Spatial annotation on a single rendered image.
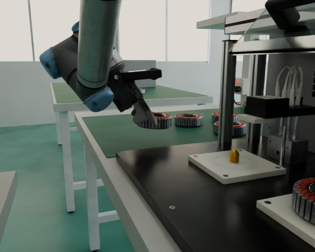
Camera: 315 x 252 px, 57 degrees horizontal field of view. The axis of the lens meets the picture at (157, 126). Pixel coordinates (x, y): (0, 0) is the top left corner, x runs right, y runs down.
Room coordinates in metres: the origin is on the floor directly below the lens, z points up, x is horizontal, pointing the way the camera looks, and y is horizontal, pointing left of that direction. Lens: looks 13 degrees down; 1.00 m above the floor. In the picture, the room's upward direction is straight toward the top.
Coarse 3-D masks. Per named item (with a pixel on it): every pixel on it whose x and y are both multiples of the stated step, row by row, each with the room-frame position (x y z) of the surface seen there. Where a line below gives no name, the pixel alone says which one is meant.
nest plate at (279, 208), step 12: (264, 204) 0.41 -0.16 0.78; (276, 204) 0.41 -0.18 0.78; (288, 204) 0.41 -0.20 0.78; (276, 216) 0.38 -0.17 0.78; (288, 216) 0.37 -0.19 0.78; (300, 216) 0.37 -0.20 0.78; (288, 228) 0.36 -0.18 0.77; (300, 228) 0.34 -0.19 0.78; (312, 228) 0.34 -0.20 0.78; (312, 240) 0.32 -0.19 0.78
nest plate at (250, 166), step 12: (192, 156) 0.64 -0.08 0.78; (204, 156) 0.64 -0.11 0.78; (216, 156) 0.64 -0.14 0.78; (228, 156) 0.64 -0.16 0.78; (240, 156) 0.64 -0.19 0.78; (252, 156) 0.64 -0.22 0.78; (204, 168) 0.58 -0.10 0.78; (216, 168) 0.56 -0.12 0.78; (228, 168) 0.56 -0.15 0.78; (240, 168) 0.56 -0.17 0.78; (252, 168) 0.56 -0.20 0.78; (264, 168) 0.56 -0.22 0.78; (276, 168) 0.56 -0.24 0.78; (228, 180) 0.51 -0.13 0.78; (240, 180) 0.52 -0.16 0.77
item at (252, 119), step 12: (252, 96) 0.64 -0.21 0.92; (264, 96) 0.64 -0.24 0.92; (276, 96) 0.64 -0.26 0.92; (252, 108) 0.63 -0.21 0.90; (264, 108) 0.59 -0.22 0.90; (276, 108) 0.60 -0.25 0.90; (288, 108) 0.62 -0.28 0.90; (300, 108) 0.62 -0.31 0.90; (312, 108) 0.63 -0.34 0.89; (252, 120) 0.59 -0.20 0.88; (264, 120) 0.60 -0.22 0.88; (288, 120) 0.65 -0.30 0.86; (288, 132) 0.65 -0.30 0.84
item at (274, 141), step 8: (272, 136) 0.67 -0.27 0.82; (280, 136) 0.66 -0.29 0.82; (272, 144) 0.67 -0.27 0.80; (280, 144) 0.64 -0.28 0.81; (288, 144) 0.62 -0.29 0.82; (296, 144) 0.62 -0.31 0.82; (304, 144) 0.63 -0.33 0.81; (272, 152) 0.66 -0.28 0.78; (288, 152) 0.62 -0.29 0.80; (296, 152) 0.62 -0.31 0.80; (304, 152) 0.63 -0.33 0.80; (288, 160) 0.62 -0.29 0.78; (296, 160) 0.62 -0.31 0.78; (304, 160) 0.63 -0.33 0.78
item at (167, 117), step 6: (156, 114) 0.90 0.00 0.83; (162, 114) 0.89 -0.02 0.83; (168, 114) 0.88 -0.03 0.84; (150, 120) 0.82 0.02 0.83; (162, 120) 0.82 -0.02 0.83; (168, 120) 0.84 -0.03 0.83; (144, 126) 0.83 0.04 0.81; (150, 126) 0.82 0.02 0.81; (162, 126) 0.82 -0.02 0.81; (168, 126) 0.84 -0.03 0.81
